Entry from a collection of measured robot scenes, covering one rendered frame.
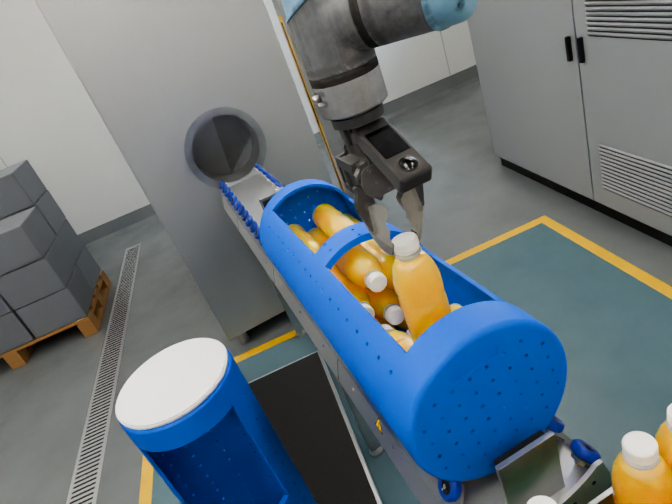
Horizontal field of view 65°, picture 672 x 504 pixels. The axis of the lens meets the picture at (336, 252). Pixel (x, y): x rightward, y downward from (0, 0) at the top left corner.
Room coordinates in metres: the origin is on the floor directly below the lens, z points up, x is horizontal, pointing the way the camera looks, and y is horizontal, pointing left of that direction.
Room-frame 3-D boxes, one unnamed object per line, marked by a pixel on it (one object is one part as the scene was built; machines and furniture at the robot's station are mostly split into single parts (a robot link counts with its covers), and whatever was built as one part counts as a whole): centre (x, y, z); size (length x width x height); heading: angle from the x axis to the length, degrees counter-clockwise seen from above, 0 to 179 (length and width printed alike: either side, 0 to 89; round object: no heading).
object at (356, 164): (0.69, -0.09, 1.49); 0.09 x 0.08 x 0.12; 12
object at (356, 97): (0.69, -0.09, 1.57); 0.10 x 0.09 x 0.05; 102
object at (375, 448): (1.51, 0.15, 0.31); 0.06 x 0.06 x 0.63; 12
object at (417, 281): (0.66, -0.10, 1.24); 0.07 x 0.07 x 0.19
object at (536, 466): (0.50, -0.14, 0.99); 0.10 x 0.02 x 0.12; 102
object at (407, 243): (0.66, -0.10, 1.34); 0.04 x 0.04 x 0.02
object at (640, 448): (0.40, -0.26, 1.10); 0.04 x 0.04 x 0.02
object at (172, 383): (1.02, 0.46, 1.03); 0.28 x 0.28 x 0.01
